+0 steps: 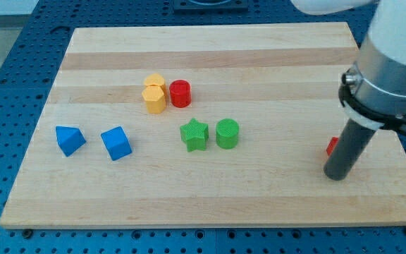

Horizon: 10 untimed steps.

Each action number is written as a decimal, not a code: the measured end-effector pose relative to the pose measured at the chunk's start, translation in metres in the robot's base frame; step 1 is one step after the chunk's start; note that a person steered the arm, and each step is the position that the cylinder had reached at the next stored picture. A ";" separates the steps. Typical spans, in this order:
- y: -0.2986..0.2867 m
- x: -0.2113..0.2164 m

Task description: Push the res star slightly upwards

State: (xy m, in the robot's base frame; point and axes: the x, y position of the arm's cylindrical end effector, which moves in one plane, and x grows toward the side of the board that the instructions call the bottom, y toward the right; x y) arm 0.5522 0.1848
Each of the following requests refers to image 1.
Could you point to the black gripper mounting ring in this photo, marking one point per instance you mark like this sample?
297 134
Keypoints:
367 117

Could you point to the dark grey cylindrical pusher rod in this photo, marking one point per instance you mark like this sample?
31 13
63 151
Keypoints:
349 147

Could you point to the red star block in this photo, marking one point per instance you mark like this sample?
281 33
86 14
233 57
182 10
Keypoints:
331 145

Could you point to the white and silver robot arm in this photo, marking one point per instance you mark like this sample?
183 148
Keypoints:
373 90

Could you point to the green star block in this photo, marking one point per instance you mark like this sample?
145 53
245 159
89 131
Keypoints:
195 135

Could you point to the light wooden board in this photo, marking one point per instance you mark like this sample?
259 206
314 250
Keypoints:
278 81

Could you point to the green cylinder block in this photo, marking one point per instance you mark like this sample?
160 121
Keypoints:
227 131

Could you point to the red cylinder block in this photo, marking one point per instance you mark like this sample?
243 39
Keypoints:
180 92

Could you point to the yellow hexagon block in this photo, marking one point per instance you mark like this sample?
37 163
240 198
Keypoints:
154 99

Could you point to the blue cube block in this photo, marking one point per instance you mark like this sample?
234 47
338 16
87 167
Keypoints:
116 143

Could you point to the blue triangle block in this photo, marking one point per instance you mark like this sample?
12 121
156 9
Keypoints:
69 139

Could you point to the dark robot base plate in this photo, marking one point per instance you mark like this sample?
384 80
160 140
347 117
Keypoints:
209 5

